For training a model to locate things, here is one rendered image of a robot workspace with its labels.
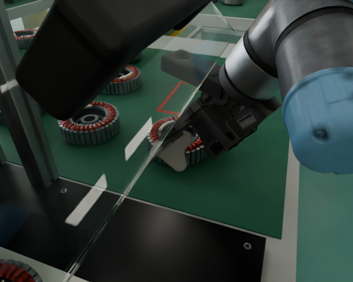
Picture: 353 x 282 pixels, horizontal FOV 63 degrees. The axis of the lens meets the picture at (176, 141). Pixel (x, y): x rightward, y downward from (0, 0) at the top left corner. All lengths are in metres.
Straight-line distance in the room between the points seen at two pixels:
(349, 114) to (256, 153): 0.34
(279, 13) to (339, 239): 1.27
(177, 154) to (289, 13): 0.25
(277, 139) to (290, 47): 0.34
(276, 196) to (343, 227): 1.08
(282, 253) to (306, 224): 1.07
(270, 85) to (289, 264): 0.21
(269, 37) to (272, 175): 0.25
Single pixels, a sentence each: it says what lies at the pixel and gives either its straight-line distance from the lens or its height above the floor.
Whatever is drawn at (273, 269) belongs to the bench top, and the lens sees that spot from 0.39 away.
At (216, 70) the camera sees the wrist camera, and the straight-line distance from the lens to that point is 0.41.
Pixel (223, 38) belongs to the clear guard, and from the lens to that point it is 0.21.
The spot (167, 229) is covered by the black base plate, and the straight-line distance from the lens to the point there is 0.38.
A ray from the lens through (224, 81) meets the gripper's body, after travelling 0.35.
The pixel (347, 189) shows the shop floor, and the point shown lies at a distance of 1.72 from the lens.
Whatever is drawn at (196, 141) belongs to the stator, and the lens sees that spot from 0.48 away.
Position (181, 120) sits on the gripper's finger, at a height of 0.86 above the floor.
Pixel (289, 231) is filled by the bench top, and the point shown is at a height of 0.75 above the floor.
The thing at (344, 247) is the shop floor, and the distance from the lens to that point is 1.46.
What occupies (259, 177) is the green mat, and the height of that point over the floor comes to 0.75.
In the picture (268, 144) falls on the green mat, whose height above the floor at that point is 0.75.
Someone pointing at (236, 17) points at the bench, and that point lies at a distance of 1.44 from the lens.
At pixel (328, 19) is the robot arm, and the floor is 1.02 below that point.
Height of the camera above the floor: 1.07
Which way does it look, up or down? 36 degrees down
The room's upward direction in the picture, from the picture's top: straight up
